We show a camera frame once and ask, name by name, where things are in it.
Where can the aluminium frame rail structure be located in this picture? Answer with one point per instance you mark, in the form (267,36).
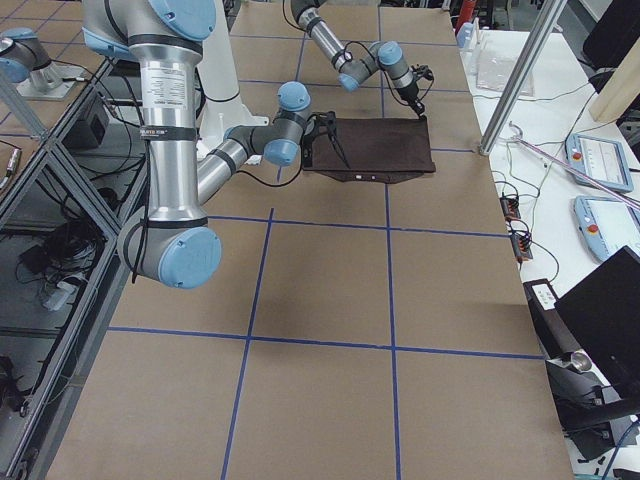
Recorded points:
(79,175)

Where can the black monitor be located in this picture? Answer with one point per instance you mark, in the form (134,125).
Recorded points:
(602,313)

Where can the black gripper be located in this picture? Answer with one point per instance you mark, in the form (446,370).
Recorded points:
(408,91)
(334,136)

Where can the aluminium frame post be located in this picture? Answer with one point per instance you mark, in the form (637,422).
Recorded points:
(533,46)

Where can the red cylinder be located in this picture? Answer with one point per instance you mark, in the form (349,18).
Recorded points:
(466,12)

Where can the blue teach pendant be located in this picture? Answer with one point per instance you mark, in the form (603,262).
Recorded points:
(600,159)
(607,225)

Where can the near blue teach pendant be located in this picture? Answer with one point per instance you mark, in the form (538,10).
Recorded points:
(607,225)

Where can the far blue teach pendant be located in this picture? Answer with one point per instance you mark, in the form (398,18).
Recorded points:
(600,159)

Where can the dark brown t-shirt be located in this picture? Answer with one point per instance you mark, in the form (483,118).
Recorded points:
(384,150)

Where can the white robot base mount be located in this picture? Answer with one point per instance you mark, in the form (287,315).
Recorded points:
(224,107)

